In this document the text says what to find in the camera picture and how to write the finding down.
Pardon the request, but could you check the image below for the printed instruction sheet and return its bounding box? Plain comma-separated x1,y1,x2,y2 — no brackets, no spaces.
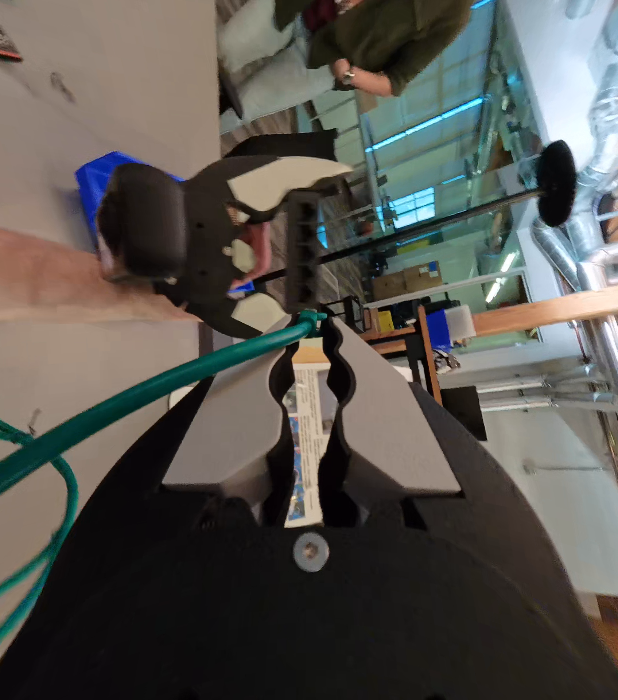
286,350,342,527

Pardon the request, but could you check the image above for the black panel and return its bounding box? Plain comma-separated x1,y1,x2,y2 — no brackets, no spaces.
221,128,339,165

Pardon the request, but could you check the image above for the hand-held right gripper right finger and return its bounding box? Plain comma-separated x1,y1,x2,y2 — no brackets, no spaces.
317,316,463,528

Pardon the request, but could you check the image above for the black network switch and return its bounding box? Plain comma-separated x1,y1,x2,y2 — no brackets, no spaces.
284,188,323,315

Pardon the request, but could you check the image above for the large blue plastic bin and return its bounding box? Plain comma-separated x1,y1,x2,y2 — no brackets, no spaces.
75,151,256,300

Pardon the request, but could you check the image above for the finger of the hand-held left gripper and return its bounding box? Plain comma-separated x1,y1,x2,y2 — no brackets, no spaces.
229,292,293,335
226,156,354,225

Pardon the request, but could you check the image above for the silver round duct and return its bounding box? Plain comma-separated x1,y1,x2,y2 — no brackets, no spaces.
530,0,618,411

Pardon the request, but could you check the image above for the person's left hand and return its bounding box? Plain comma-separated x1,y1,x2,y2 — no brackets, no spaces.
239,223,274,285

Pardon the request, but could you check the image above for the wooden shelf table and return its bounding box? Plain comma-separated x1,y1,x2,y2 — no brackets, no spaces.
361,305,443,405

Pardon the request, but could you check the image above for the black stand with round head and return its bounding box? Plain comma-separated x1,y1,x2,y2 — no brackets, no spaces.
262,139,578,285

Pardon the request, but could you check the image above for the green ethernet cable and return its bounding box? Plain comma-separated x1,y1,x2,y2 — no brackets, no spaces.
0,309,327,673

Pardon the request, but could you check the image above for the small blue storage bin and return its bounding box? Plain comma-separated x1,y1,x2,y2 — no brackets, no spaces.
426,309,454,351

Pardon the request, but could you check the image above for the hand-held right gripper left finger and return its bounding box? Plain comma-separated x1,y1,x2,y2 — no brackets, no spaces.
161,331,297,528

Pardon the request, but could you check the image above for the cardboard box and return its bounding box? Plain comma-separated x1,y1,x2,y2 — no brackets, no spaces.
372,271,407,299
403,261,443,293

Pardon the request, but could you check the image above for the white plastic container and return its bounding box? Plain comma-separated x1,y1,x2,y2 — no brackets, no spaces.
447,304,476,345

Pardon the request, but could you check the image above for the wooden post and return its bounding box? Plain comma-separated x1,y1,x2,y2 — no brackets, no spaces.
473,281,618,337

